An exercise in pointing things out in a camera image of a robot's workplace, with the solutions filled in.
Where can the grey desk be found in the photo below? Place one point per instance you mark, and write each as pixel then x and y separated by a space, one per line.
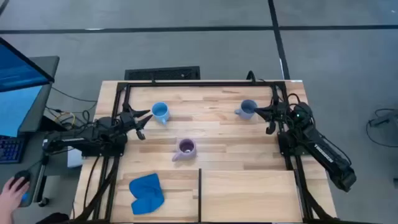
pixel 35 183

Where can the computer monitor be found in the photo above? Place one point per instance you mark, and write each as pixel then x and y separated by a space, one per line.
pixel 18 71

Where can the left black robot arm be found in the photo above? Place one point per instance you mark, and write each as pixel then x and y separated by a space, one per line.
pixel 77 137

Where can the black desk caster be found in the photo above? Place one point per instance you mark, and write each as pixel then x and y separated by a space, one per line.
pixel 43 202

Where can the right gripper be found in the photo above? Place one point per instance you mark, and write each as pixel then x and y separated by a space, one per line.
pixel 281 112

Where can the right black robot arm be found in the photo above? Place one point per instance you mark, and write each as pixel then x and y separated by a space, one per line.
pixel 323 152

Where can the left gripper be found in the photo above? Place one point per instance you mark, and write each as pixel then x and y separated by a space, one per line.
pixel 128 120

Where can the blue cloth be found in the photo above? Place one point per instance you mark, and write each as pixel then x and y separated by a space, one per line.
pixel 146 193

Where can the grey-blue mug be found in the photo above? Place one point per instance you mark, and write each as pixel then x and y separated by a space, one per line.
pixel 247 112

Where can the black computer mouse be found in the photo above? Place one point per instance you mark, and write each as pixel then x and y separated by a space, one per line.
pixel 22 175

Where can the white box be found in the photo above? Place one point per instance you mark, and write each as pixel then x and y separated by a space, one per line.
pixel 74 158

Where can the backlit keyboard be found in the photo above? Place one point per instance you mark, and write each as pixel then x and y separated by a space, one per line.
pixel 11 149

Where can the grey floor device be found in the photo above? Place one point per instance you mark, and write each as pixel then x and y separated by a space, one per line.
pixel 387 118

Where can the purple mug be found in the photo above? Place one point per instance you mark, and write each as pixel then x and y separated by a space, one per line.
pixel 186 153

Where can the light blue mug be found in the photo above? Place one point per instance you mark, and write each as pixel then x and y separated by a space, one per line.
pixel 160 112

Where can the person's hand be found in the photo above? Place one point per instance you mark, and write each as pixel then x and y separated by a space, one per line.
pixel 11 196

